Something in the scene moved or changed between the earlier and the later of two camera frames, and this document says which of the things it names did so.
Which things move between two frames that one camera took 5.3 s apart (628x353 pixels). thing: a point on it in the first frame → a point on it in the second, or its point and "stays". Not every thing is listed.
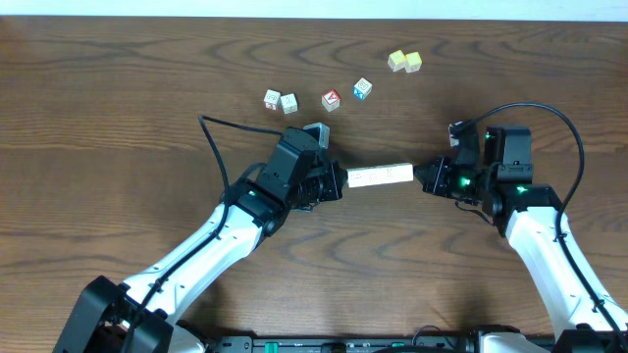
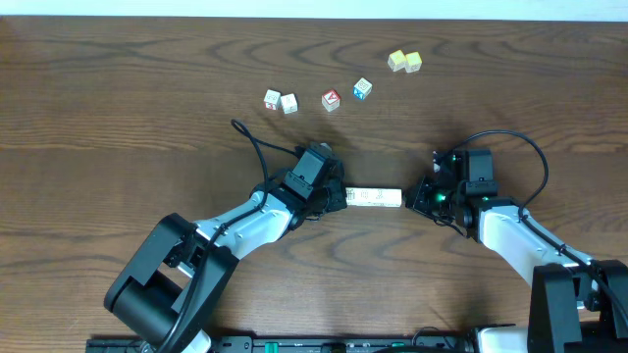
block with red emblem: [372, 176] → [366, 196]
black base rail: [367, 344] stays
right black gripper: [437, 183] → [418, 198]
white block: [388, 175] → [381, 197]
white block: [403, 172] → [391, 197]
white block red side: [272, 99] stays
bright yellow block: [413, 62] stays
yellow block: [356, 176] → [354, 196]
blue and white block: [362, 88] stays
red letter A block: [331, 99] stays
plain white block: [289, 104] stays
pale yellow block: [396, 61] stays
